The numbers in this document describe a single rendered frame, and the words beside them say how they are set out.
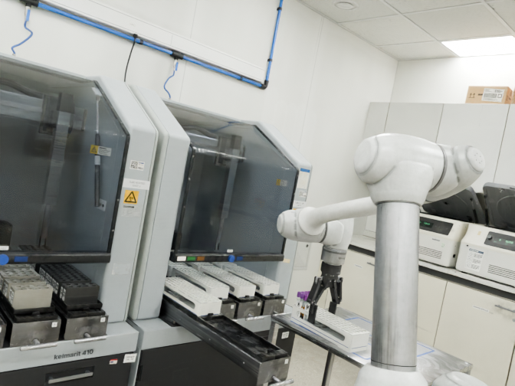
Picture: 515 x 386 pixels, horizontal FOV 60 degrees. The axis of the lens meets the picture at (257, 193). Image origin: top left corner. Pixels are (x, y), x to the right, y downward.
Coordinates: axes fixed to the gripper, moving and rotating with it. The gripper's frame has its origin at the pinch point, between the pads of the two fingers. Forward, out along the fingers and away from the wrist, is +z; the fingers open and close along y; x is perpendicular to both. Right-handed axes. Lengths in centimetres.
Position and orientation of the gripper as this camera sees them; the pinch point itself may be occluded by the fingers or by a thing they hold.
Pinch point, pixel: (321, 315)
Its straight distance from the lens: 174.3
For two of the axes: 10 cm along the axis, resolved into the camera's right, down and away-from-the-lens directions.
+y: 7.6, 1.1, 6.4
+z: -1.8, 9.8, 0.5
